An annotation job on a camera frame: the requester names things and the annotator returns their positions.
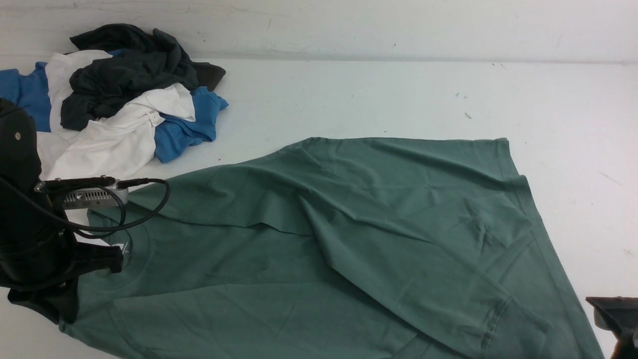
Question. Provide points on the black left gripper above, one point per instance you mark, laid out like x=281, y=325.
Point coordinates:
x=40, y=260

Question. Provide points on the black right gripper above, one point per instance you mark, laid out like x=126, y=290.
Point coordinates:
x=626, y=347

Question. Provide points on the green long sleeve shirt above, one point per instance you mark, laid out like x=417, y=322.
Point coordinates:
x=372, y=248

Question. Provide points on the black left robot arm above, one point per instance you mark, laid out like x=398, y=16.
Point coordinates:
x=20, y=165

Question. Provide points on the white shirt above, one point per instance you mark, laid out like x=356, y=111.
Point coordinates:
x=116, y=146

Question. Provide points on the blue shirt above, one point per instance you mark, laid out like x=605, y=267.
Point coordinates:
x=42, y=92

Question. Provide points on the dark grey shirt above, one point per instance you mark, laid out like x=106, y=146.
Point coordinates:
x=143, y=62

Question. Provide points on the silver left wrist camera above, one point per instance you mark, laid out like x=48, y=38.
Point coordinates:
x=84, y=193

